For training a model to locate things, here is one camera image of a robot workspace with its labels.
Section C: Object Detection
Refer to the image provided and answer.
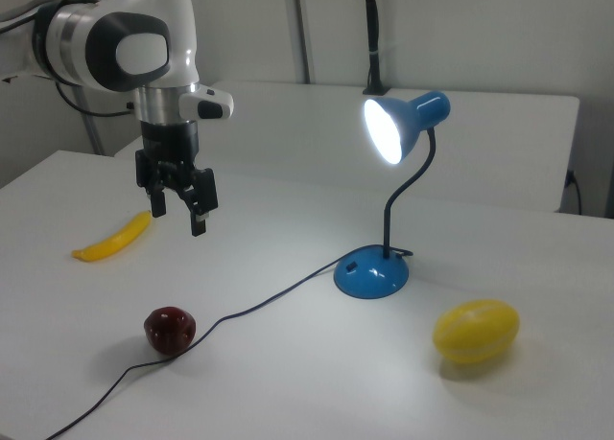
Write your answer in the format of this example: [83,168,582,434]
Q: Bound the dark red plastic apple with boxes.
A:
[143,306,199,357]

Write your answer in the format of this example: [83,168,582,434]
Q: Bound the yellow plastic melon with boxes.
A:
[432,298,522,366]

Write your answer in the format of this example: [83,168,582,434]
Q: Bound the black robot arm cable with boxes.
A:
[54,81,136,119]

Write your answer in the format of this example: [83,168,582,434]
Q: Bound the black wall outlet cable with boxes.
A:
[565,169,584,217]

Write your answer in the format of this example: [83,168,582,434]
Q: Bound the thin black lamp cable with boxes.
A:
[46,246,414,440]

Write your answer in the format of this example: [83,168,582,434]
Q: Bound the black pole with clamp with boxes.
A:
[361,0,391,97]

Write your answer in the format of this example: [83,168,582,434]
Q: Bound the yellow plastic banana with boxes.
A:
[70,210,154,264]

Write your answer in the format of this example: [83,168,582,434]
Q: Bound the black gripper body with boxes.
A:
[140,120,201,193]

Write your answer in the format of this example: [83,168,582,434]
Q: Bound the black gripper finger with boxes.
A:
[134,148,169,220]
[179,167,220,239]

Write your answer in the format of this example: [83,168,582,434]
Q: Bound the blue gooseneck desk lamp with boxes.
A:
[333,90,454,301]

